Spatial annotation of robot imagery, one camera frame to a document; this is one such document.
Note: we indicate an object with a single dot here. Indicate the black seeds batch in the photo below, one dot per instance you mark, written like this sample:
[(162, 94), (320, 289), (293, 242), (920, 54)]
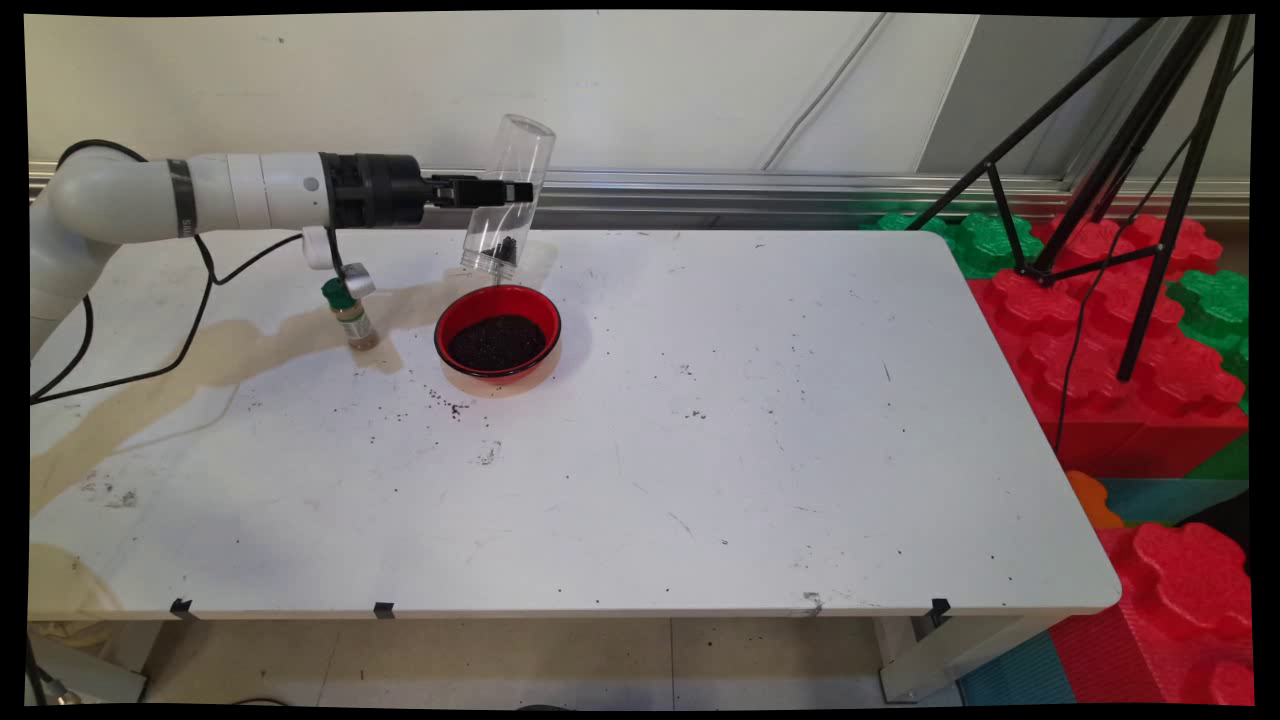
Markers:
[(505, 248)]

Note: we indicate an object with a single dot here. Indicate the clear plastic jar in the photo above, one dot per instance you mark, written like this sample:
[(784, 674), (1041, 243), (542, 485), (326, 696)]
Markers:
[(520, 150)]

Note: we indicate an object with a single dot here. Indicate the green foam block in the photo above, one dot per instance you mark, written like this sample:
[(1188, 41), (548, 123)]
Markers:
[(985, 245), (1215, 305)]

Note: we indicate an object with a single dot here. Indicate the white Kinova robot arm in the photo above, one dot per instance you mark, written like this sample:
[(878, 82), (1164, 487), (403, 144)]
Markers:
[(120, 195)]

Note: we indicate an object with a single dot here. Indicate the grey table leg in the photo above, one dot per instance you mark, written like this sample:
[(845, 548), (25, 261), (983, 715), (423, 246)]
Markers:
[(940, 655), (90, 675)]

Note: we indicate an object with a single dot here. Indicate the black seeds heap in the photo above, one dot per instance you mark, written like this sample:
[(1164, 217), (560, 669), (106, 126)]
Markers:
[(497, 343)]

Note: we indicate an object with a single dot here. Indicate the red bowl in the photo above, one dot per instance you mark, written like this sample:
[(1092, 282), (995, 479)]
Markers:
[(500, 300)]

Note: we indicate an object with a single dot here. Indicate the green capped spice bottle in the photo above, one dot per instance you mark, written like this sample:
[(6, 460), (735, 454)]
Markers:
[(350, 320)]

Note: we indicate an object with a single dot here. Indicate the black tripod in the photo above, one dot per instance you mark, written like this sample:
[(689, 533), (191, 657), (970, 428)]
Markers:
[(1130, 140)]

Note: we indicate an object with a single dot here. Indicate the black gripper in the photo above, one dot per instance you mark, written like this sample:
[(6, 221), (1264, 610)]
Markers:
[(375, 190)]

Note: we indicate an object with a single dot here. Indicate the orange foam piece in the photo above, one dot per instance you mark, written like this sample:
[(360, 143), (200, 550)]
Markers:
[(1090, 500)]

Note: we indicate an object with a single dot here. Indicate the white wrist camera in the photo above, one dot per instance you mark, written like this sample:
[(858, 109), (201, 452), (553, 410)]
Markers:
[(358, 280)]

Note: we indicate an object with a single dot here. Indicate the aluminium wall rail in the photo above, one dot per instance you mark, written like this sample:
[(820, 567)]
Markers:
[(800, 185)]

